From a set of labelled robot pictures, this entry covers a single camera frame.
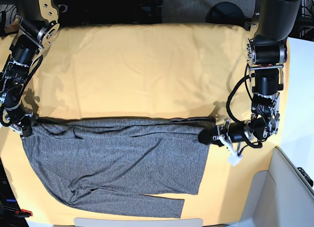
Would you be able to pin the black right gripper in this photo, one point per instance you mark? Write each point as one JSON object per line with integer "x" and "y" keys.
{"x": 20, "y": 122}

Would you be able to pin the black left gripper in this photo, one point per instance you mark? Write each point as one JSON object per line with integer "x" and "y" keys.
{"x": 221, "y": 134}

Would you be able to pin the grey long-sleeve T-shirt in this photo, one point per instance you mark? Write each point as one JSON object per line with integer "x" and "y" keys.
{"x": 120, "y": 166}

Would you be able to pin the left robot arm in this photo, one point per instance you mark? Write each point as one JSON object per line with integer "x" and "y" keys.
{"x": 263, "y": 79}

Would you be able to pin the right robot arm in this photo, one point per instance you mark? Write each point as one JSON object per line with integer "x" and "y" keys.
{"x": 38, "y": 23}

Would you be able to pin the red black clamp left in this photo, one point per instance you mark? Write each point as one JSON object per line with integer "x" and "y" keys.
{"x": 23, "y": 213}

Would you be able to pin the white storage bin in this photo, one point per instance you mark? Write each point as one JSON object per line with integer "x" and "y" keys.
{"x": 279, "y": 197}

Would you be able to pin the yellow table cloth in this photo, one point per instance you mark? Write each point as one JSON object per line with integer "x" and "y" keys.
{"x": 156, "y": 71}

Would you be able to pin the black remote control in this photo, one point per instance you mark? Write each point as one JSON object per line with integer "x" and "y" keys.
{"x": 306, "y": 176}

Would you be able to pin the black round chair base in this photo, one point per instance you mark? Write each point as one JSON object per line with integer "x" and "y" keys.
{"x": 225, "y": 13}

